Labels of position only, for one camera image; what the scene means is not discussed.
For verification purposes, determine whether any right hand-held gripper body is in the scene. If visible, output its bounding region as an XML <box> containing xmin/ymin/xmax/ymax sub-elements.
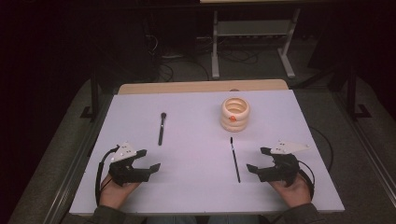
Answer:
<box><xmin>257</xmin><ymin>140</ymin><xmax>311</xmax><ymax>188</ymax></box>

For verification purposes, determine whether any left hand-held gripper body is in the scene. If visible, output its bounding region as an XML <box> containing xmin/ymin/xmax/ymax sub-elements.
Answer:
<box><xmin>107</xmin><ymin>142</ymin><xmax>151</xmax><ymax>187</ymax></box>

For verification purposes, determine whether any thin black brush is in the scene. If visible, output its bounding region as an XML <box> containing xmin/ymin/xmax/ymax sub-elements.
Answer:
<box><xmin>230</xmin><ymin>136</ymin><xmax>242</xmax><ymax>184</ymax></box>

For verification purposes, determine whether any black makeup brush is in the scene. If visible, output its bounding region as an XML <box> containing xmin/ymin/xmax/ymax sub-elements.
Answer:
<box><xmin>157</xmin><ymin>112</ymin><xmax>167</xmax><ymax>147</ymax></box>

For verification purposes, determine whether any cream ringed brush holder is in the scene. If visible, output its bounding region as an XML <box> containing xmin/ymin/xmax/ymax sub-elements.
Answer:
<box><xmin>219</xmin><ymin>96</ymin><xmax>251</xmax><ymax>133</ymax></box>

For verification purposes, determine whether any person's left hand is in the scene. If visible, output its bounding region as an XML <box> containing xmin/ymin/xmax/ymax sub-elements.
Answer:
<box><xmin>98</xmin><ymin>172</ymin><xmax>141</xmax><ymax>210</ymax></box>

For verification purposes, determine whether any person's right hand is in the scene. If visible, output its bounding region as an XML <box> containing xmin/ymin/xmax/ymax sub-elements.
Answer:
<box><xmin>269</xmin><ymin>172</ymin><xmax>312</xmax><ymax>209</ymax></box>

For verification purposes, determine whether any white table board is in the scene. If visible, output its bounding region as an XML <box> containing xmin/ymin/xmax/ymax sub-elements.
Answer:
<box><xmin>68</xmin><ymin>89</ymin><xmax>346</xmax><ymax>217</ymax></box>

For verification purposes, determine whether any black metal stand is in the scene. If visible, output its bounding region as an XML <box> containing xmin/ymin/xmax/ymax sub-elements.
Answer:
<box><xmin>79</xmin><ymin>69</ymin><xmax>101</xmax><ymax>122</ymax></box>
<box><xmin>345</xmin><ymin>66</ymin><xmax>373</xmax><ymax>120</ymax></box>

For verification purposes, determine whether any wooden table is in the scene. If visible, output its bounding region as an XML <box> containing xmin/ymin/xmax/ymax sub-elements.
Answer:
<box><xmin>117</xmin><ymin>78</ymin><xmax>290</xmax><ymax>95</ymax></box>

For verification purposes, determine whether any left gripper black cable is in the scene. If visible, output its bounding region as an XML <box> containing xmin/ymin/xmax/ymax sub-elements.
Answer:
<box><xmin>94</xmin><ymin>145</ymin><xmax>120</xmax><ymax>207</ymax></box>

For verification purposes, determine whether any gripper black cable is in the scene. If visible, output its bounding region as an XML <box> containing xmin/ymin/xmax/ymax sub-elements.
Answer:
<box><xmin>94</xmin><ymin>145</ymin><xmax>120</xmax><ymax>207</ymax></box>
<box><xmin>297</xmin><ymin>160</ymin><xmax>316</xmax><ymax>201</ymax></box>

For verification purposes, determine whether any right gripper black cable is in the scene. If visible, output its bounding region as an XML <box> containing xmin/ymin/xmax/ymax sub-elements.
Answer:
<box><xmin>297</xmin><ymin>160</ymin><xmax>316</xmax><ymax>201</ymax></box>

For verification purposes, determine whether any thin black cable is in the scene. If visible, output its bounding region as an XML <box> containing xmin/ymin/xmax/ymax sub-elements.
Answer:
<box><xmin>309</xmin><ymin>125</ymin><xmax>334</xmax><ymax>174</ymax></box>

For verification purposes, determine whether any aluminium rail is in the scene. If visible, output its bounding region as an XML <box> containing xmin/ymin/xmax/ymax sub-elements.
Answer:
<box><xmin>330</xmin><ymin>91</ymin><xmax>396</xmax><ymax>200</ymax></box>
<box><xmin>43</xmin><ymin>92</ymin><xmax>114</xmax><ymax>224</ymax></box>

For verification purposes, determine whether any tangle of floor cables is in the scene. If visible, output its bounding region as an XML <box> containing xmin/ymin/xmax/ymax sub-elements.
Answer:
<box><xmin>144</xmin><ymin>32</ymin><xmax>213</xmax><ymax>82</ymax></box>

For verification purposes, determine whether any grey metal desk frame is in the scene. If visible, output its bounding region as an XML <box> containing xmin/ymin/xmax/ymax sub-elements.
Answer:
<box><xmin>210</xmin><ymin>8</ymin><xmax>303</xmax><ymax>80</ymax></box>

